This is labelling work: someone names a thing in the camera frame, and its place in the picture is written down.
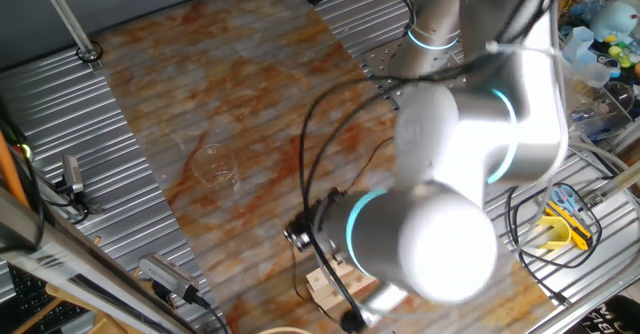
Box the blue handled scissors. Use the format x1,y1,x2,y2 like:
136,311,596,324
549,183,579,215

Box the blue hexagonal box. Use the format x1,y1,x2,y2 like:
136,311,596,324
567,25,596,58

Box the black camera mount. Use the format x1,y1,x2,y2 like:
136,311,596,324
49,179,104,225

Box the green yellow small toy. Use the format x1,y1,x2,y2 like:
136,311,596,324
607,43,634,69

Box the wooden test tube rack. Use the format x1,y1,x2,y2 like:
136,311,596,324
305,261,381,315

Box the aluminium rail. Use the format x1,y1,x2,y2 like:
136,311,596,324
582,158,640,208

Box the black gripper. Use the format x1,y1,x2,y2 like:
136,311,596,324
282,208,324,253

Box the black board white letters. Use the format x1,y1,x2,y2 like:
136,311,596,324
567,296,640,334

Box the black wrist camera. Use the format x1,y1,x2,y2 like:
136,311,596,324
339,308,368,334

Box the ribbed grey depth camera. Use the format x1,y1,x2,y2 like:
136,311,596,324
137,252,201,305

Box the orange marble pattern mat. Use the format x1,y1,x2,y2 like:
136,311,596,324
94,0,559,334

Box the yellow curved plastic holder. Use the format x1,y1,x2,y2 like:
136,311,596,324
533,214,572,251

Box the printed beige paper bucket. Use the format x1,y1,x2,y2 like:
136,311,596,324
256,326,315,334

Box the black depth camera cable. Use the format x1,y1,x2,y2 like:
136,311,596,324
192,293,231,334

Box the black keyboard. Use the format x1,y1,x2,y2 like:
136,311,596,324
7,263,94,334

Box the grey metal frame bar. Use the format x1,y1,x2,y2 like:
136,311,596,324
0,186,201,334

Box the slim grey camera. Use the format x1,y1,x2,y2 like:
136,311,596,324
60,153,85,195

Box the clear glass dome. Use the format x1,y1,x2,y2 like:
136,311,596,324
602,80,637,114

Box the clear plastic measuring cup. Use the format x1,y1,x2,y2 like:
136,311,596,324
579,61,612,89

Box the yellow utility knife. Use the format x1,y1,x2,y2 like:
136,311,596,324
544,198,595,251

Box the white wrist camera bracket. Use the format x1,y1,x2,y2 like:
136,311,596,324
357,283,414,328

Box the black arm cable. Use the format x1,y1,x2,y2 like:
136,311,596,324
302,0,564,225
297,0,564,320

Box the grey base cable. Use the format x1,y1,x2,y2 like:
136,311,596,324
569,138,640,173

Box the clear glass beaker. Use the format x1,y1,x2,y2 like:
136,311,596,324
191,142,242,195

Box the orange stick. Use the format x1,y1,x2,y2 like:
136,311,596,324
0,131,30,209

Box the slanted metal pole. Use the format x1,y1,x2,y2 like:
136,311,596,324
33,0,104,70

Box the looped thin black cable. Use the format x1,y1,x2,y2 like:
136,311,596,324
504,173,604,308

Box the light blue plush toy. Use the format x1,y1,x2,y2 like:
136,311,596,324
588,1,640,44

